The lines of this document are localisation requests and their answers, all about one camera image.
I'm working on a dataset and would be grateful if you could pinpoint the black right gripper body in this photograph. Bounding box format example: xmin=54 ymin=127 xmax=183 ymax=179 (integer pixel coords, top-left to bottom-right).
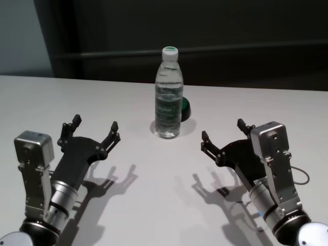
xmin=217 ymin=139 xmax=267 ymax=188

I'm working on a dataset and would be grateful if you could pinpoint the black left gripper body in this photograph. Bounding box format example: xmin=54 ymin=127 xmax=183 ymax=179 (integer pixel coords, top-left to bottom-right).
xmin=52 ymin=136 xmax=108 ymax=189

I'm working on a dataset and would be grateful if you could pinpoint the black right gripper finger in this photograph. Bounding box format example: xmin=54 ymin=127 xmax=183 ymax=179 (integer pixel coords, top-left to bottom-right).
xmin=201 ymin=130 xmax=226 ymax=166
xmin=237 ymin=118 xmax=256 ymax=138

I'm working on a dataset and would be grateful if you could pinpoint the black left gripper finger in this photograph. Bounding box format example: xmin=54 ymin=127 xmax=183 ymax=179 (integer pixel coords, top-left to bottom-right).
xmin=57 ymin=114 xmax=83 ymax=152
xmin=96 ymin=121 xmax=121 ymax=157

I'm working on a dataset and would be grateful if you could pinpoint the green button black base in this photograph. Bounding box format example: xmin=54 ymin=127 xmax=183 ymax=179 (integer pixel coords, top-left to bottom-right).
xmin=181 ymin=97 xmax=192 ymax=121

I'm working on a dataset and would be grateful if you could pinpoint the clear plastic water bottle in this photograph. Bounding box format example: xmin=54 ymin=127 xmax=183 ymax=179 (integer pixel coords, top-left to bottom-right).
xmin=154 ymin=46 xmax=185 ymax=139

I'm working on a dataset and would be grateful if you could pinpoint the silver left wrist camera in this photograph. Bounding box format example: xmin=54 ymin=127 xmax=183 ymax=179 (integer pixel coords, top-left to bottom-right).
xmin=14 ymin=130 xmax=56 ymax=218

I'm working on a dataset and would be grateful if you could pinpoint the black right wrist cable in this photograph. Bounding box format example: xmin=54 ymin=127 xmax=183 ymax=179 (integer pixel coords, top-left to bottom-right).
xmin=291 ymin=166 xmax=310 ymax=185

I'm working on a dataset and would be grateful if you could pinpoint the thin grey horizontal rail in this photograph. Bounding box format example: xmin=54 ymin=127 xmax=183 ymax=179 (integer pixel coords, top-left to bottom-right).
xmin=55 ymin=46 xmax=328 ymax=58

